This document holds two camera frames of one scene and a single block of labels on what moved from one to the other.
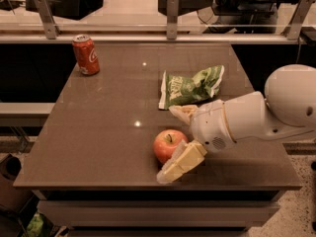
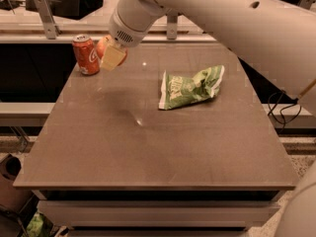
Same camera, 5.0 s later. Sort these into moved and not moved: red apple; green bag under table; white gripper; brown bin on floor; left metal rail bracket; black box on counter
Moved: red apple; white gripper
Not moved: left metal rail bracket; black box on counter; brown bin on floor; green bag under table
